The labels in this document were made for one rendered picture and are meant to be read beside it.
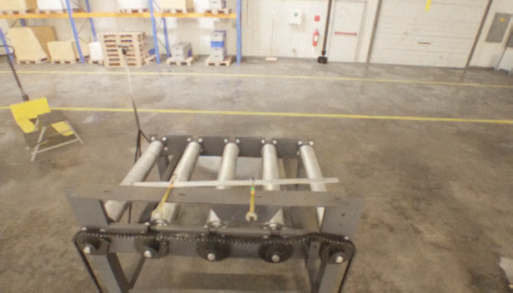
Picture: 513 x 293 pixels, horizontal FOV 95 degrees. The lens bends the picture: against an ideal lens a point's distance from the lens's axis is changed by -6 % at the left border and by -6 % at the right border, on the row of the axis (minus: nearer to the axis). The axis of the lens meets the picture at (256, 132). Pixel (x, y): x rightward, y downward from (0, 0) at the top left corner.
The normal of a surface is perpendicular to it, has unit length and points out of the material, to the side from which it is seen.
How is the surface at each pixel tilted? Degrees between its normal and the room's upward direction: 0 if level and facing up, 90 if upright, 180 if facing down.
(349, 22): 90
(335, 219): 90
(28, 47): 90
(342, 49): 90
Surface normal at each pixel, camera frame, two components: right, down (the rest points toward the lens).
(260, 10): -0.01, 0.46
